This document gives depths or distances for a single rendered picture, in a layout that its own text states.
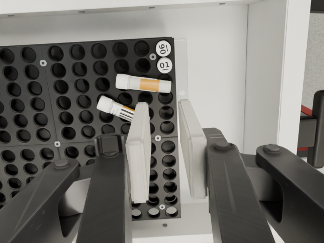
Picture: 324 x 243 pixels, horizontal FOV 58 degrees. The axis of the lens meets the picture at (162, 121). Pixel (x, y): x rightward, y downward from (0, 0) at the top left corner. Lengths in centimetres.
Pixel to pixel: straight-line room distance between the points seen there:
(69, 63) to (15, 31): 10
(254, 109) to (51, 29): 22
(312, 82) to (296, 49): 108
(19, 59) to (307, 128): 25
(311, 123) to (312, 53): 103
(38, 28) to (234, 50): 20
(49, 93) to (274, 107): 19
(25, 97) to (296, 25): 23
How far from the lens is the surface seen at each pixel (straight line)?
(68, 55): 26
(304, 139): 29
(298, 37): 25
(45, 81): 27
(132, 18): 32
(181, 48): 31
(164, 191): 29
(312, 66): 132
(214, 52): 32
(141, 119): 15
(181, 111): 17
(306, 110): 78
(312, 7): 39
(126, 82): 25
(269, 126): 28
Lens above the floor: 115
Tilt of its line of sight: 72 degrees down
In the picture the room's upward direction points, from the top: 176 degrees clockwise
